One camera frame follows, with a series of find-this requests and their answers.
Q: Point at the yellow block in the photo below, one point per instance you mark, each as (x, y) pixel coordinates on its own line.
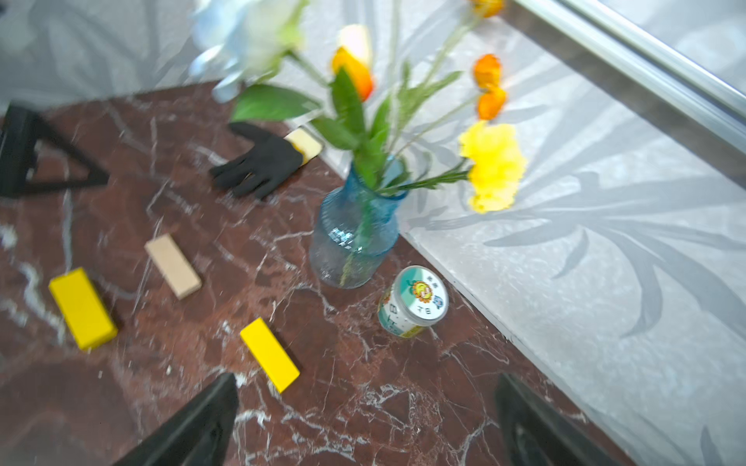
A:
(83, 310)
(271, 356)

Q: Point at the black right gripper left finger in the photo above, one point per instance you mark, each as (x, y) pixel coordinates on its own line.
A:
(198, 434)

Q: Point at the short natural wooden block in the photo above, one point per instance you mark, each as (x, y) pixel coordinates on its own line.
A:
(172, 264)

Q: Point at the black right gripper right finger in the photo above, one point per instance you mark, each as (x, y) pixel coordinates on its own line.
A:
(534, 433)

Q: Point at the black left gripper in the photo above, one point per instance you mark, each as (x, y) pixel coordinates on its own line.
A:
(22, 130)

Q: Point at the blue glass vase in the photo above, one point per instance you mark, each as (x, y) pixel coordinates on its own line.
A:
(356, 229)

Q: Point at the small green-lidded can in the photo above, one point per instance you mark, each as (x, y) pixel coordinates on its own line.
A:
(416, 300)

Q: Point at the black and yellow work glove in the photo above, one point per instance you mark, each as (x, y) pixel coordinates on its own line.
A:
(271, 161)

